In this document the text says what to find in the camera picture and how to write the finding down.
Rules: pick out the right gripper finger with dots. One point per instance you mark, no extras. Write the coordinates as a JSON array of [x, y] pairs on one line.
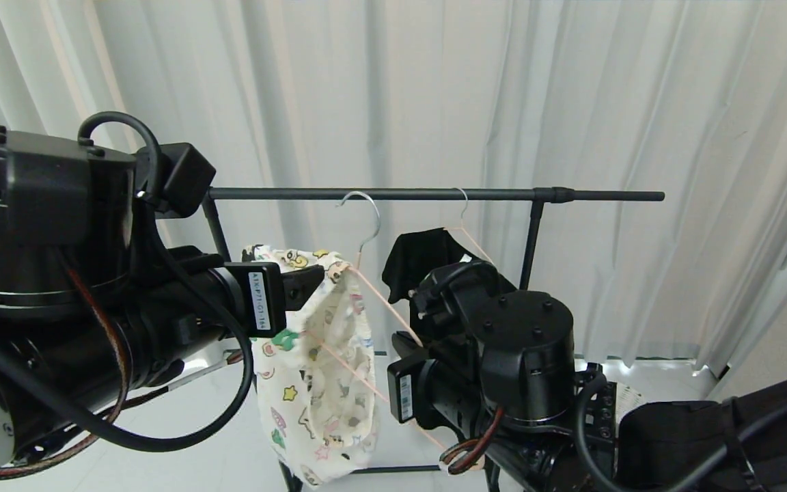
[[408, 345]]

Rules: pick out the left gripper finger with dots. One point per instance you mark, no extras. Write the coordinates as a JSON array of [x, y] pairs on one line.
[[301, 283]]

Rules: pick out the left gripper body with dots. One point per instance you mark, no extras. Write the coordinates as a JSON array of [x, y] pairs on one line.
[[229, 307]]

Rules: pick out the cream printed garment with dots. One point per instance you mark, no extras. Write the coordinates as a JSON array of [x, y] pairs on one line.
[[325, 410]]

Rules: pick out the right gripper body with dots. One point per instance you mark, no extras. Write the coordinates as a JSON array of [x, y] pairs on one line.
[[434, 396]]

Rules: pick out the black sleeveless shirt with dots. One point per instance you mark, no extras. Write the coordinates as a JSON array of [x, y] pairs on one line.
[[414, 260]]

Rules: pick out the pink clothes hanger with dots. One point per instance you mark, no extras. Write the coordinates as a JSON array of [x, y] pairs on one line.
[[383, 301], [479, 246]]

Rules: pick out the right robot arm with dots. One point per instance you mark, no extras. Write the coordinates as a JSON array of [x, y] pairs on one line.
[[530, 355]]

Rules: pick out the white laundry basket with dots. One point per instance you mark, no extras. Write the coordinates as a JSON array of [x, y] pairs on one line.
[[629, 403]]

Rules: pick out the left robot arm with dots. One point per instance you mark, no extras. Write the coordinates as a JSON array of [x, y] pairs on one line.
[[24, 205]]

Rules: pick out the black clothes rack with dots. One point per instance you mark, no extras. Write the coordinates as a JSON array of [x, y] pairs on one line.
[[434, 194]]

